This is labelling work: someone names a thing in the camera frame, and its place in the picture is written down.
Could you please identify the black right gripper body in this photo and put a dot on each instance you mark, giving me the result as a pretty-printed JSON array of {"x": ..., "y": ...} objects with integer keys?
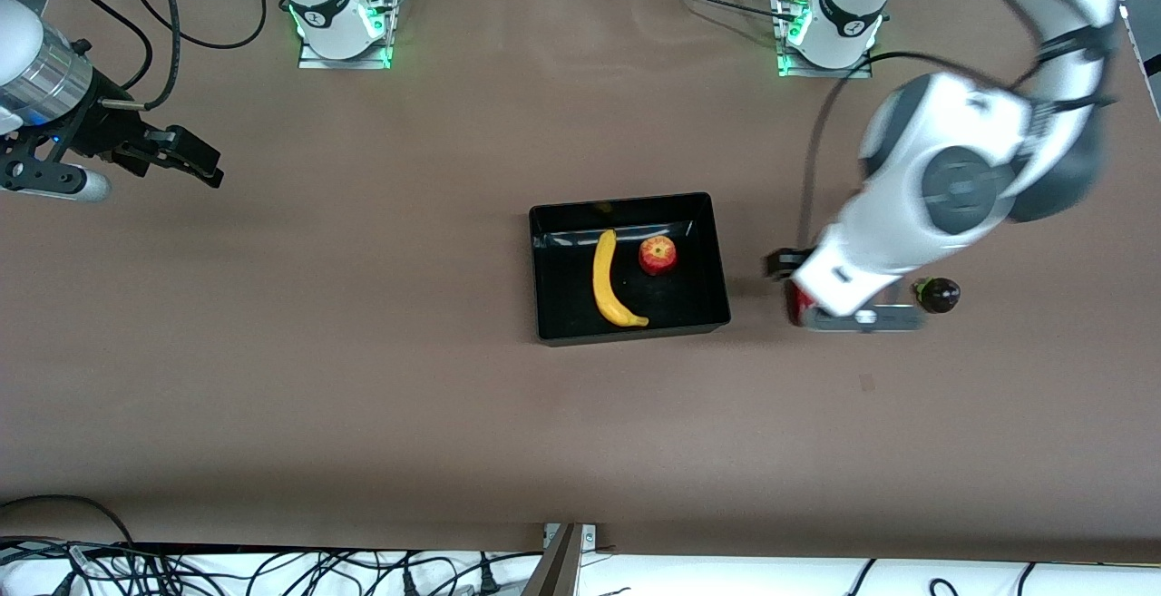
[{"x": 102, "y": 127}]

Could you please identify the black rectangular box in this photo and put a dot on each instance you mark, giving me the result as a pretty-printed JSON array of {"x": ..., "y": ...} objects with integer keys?
[{"x": 689, "y": 297}]

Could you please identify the red yellow apple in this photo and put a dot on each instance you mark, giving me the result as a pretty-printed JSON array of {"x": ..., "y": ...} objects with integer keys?
[{"x": 658, "y": 255}]

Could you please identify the yellow banana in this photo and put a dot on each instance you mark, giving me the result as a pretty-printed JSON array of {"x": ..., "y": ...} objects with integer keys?
[{"x": 603, "y": 278}]

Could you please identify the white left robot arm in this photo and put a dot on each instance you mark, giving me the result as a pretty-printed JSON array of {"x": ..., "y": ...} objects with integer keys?
[{"x": 952, "y": 179}]

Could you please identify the red orange mango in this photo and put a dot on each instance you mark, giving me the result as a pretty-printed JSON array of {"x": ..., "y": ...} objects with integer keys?
[{"x": 798, "y": 307}]

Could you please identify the small dark eggplant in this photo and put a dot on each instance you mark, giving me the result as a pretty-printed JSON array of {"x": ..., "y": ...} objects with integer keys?
[{"x": 941, "y": 295}]

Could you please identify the dark metal bar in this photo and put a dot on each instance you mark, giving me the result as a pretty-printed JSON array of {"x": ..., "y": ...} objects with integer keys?
[{"x": 555, "y": 573}]

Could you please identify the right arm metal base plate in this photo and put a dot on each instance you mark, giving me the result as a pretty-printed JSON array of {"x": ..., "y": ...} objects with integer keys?
[{"x": 313, "y": 62}]

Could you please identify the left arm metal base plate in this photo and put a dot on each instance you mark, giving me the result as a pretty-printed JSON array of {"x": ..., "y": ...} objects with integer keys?
[{"x": 862, "y": 71}]

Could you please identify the small metal bracket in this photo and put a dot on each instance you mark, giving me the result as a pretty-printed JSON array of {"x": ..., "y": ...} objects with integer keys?
[{"x": 588, "y": 537}]

